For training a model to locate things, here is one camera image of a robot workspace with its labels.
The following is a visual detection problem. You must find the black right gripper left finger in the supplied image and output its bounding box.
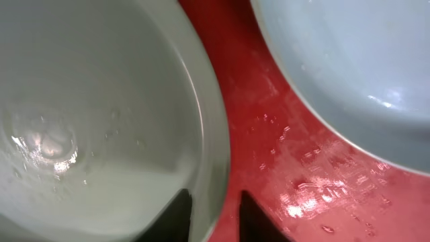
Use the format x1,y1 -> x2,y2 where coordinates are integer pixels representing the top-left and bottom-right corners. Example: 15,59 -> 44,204
134,189 -> 193,242

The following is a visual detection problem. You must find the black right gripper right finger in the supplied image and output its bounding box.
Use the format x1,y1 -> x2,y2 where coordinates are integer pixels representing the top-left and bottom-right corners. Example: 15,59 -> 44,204
239,190 -> 292,242

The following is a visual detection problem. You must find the pale green plate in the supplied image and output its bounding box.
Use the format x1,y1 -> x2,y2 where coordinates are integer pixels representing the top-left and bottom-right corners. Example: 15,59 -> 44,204
1,1 -> 230,241

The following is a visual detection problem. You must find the red plastic tray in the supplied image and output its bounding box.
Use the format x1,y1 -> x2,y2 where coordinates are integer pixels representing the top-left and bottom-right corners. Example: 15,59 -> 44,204
180,0 -> 429,241

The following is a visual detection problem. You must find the light blue plate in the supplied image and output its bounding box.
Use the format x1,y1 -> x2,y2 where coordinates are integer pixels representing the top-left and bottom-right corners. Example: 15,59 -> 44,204
251,0 -> 429,175

